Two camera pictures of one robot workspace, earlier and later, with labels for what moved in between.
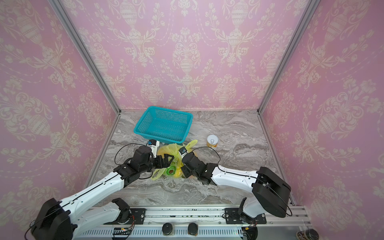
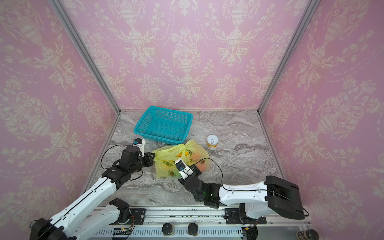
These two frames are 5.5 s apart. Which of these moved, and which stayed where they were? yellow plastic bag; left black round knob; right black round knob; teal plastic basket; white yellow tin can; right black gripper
Moved: right black gripper; yellow plastic bag
Stayed: white yellow tin can; left black round knob; right black round knob; teal plastic basket
